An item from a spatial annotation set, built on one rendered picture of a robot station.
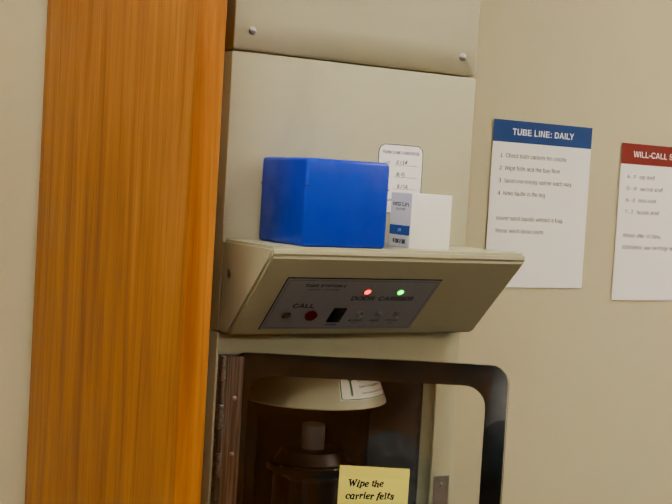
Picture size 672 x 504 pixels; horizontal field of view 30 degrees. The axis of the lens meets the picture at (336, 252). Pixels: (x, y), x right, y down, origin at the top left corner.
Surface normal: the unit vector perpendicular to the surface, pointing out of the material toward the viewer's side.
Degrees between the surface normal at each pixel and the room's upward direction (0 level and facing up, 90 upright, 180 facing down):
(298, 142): 90
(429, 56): 90
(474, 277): 135
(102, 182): 90
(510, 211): 90
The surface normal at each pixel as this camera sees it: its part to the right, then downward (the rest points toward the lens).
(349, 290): 0.31, 0.76
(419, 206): 0.41, 0.07
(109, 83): -0.86, -0.03
